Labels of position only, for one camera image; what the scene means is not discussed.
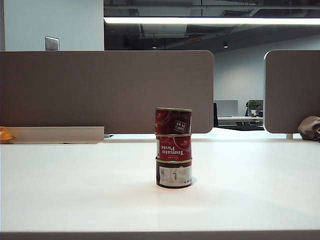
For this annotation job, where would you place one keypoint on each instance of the red tomato paste can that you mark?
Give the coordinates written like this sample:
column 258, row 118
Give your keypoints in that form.
column 173, row 121
column 173, row 147
column 173, row 174

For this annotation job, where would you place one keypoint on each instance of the grey background desk screen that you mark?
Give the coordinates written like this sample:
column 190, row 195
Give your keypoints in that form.
column 226, row 108

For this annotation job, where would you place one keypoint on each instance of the wide brown desk divider panel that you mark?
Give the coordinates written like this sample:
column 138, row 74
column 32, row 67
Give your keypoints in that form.
column 100, row 90

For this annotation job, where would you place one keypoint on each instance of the white background desk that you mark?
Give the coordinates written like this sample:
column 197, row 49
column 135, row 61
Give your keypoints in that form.
column 240, row 119

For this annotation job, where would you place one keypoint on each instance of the green potted plant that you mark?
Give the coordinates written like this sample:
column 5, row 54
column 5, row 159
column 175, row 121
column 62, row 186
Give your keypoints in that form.
column 254, row 106

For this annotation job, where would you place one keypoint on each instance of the black ceiling spotlight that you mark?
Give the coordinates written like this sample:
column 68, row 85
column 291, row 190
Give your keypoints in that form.
column 225, row 45

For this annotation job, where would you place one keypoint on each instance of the long ceiling light strip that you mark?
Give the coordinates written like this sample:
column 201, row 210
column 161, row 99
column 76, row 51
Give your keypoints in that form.
column 212, row 20

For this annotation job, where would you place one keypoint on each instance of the white divider foot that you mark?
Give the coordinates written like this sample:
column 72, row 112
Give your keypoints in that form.
column 289, row 136

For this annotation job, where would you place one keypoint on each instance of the narrow brown desk divider panel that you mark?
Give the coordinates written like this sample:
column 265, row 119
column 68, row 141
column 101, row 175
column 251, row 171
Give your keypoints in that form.
column 292, row 90

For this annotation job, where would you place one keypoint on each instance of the brown crumpled bag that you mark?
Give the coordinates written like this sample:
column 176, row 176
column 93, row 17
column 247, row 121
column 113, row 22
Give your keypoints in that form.
column 308, row 128

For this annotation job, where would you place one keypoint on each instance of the orange round object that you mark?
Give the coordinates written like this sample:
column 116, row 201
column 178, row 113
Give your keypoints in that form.
column 5, row 135

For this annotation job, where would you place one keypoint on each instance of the grey ceiling air duct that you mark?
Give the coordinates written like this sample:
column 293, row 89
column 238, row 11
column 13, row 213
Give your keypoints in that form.
column 162, row 30

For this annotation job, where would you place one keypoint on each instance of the metal wall switch plate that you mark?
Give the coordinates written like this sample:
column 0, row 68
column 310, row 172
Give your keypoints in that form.
column 52, row 43

